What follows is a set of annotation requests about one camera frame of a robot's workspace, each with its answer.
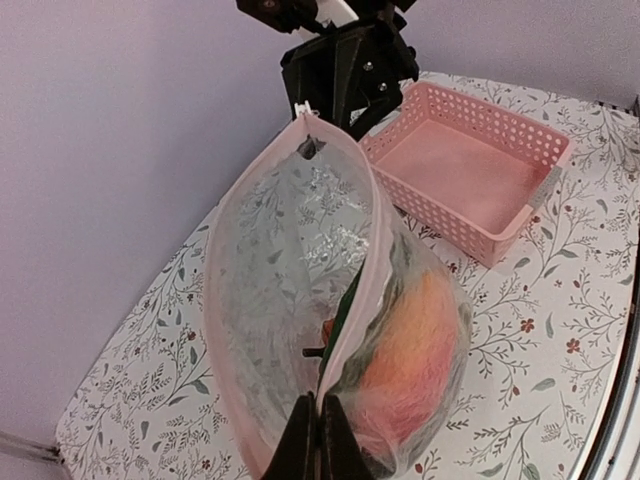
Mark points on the floral tablecloth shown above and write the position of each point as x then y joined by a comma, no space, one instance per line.
549,328

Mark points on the orange red mango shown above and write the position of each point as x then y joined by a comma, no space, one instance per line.
407,376

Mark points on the clear zip top bag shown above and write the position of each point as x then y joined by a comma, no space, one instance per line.
288,239

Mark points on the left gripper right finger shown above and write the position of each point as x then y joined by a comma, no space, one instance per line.
340,457

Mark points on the red lychee bunch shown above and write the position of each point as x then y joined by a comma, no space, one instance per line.
330,330

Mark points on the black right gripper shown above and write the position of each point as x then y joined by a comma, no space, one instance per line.
351,59

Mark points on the pink perforated plastic basket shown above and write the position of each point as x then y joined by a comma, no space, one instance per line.
474,172

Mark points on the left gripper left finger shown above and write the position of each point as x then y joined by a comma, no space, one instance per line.
295,455

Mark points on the green cucumber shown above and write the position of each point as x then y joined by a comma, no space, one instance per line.
345,303

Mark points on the aluminium front rail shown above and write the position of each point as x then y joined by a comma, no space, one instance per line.
612,447

